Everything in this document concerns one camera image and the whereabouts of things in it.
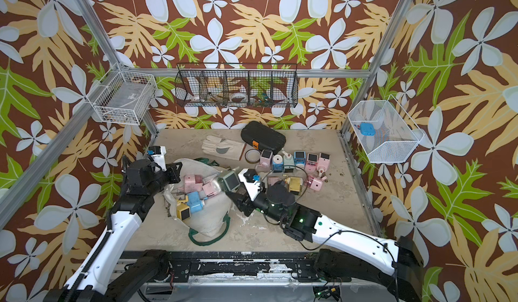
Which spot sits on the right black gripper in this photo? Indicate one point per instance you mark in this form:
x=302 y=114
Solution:
x=244 y=201

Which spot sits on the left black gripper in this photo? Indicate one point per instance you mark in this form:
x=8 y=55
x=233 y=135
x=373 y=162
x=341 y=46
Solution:
x=174 y=172

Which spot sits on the blue pencil sharpener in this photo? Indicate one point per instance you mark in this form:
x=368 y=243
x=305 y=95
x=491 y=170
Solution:
x=277 y=163
x=300 y=159

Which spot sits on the green pencil sharpener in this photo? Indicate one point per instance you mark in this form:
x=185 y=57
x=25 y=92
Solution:
x=288 y=162

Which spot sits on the cream tote bag green handles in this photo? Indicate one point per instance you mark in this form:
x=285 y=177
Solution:
x=212 y=223

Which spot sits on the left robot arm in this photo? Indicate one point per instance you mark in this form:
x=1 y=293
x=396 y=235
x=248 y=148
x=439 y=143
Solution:
x=92 y=281

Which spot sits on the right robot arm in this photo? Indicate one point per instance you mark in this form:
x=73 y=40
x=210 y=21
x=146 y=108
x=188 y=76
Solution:
x=342 y=252

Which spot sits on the small yellow sharpener in bag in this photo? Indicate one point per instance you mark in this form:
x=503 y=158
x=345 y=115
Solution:
x=183 y=211

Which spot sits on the brown tape roll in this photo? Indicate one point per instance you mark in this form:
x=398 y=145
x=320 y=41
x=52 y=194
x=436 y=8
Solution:
x=253 y=156

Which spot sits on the cream work glove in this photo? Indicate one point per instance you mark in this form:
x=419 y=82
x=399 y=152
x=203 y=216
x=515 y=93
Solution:
x=223 y=148

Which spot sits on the black hard case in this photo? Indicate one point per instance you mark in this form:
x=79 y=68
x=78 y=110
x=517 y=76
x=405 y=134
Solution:
x=261 y=137

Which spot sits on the white tape roll in basket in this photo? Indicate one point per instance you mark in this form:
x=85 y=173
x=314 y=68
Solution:
x=238 y=97

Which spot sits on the blue object in basket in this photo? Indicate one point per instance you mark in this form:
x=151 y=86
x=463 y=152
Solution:
x=367 y=129

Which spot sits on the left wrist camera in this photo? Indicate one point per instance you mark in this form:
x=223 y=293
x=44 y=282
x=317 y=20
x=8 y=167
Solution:
x=141 y=172

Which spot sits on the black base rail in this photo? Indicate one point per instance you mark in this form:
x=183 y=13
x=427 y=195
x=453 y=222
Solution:
x=303 y=266

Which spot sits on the white wire basket left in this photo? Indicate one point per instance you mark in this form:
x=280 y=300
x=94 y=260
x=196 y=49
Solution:
x=123 y=96

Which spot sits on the white wire basket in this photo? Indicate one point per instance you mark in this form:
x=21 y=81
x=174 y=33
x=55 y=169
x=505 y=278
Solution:
x=123 y=96
x=397 y=134

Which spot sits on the black wire basket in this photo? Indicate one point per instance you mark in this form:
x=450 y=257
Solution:
x=267 y=85

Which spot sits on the white wire basket right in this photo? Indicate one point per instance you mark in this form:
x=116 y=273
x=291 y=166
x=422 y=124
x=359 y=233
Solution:
x=397 y=134

